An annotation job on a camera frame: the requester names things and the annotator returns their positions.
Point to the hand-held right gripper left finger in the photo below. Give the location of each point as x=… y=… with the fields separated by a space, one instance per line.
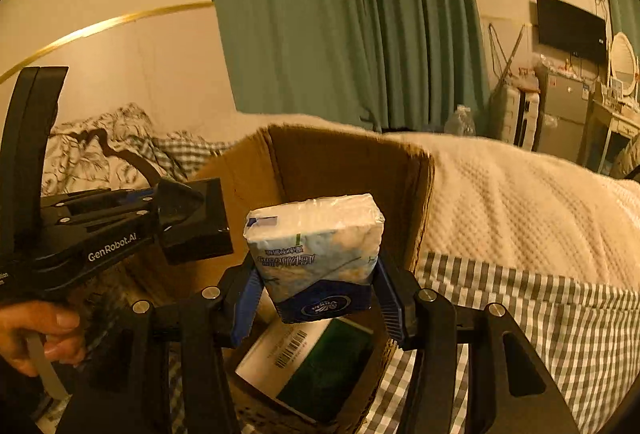
x=245 y=309

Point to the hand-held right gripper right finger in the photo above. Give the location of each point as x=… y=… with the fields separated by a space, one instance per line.
x=390 y=309

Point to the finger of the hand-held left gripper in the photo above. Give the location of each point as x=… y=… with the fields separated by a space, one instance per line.
x=85 y=198
x=110 y=223

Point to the white blue tissue pack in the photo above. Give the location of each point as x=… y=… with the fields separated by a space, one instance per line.
x=310 y=244

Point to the small black box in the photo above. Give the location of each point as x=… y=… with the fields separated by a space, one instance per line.
x=210 y=214

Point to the brown cardboard box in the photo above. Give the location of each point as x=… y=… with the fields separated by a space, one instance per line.
x=330 y=164

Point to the person's left hand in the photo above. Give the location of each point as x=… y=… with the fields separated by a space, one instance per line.
x=30 y=329

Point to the floral print pillow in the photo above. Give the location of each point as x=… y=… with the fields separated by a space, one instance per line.
x=80 y=149

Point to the green white flat box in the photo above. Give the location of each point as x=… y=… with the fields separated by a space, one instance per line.
x=320 y=374

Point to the checked pillow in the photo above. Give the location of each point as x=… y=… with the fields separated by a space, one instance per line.
x=195 y=154

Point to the white textured blanket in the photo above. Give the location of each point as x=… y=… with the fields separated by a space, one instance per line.
x=525 y=214

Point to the clear plastic water bottle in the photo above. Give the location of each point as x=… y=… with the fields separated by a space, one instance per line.
x=460 y=122

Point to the white suitcase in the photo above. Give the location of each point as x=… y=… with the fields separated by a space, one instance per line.
x=505 y=114

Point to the grey small fridge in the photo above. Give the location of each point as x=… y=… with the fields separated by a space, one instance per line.
x=562 y=109

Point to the leaning broom stick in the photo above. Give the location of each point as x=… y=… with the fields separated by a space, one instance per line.
x=512 y=55

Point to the beige padded jacket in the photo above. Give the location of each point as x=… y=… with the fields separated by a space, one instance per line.
x=627 y=154

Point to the white dressing table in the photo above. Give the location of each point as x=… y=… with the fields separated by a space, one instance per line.
x=615 y=119

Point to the wide green curtain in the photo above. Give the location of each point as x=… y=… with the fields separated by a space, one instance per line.
x=325 y=14

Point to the white oval mirror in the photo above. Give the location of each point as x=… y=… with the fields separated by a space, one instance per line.
x=621 y=59

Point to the black wall television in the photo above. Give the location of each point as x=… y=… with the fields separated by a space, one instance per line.
x=570 y=27

